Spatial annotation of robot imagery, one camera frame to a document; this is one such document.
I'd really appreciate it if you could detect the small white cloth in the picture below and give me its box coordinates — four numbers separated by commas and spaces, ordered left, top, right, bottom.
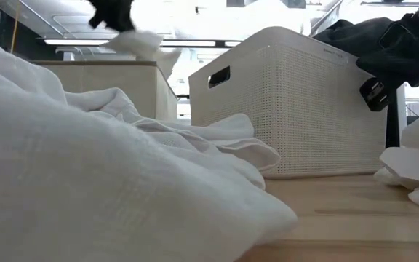
103, 30, 182, 80

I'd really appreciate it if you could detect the dark grey garment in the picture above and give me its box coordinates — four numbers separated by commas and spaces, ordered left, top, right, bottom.
313, 17, 419, 90

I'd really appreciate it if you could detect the ceiling light strip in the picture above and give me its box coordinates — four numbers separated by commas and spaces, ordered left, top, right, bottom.
159, 39, 242, 49
43, 38, 111, 47

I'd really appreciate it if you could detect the beige fabric storage bin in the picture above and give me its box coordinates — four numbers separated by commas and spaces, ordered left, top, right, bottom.
31, 60, 179, 121

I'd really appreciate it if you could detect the white perforated plastic basket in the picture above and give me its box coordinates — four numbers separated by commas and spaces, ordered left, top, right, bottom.
188, 25, 389, 180

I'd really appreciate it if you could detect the white buttoned garment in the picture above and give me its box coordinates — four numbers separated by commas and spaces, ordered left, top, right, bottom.
372, 106, 419, 215

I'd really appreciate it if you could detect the large white shirt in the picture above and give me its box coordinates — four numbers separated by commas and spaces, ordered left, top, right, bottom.
0, 31, 298, 262

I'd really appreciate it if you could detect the yellow cable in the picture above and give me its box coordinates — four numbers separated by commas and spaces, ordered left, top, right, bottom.
9, 2, 20, 55

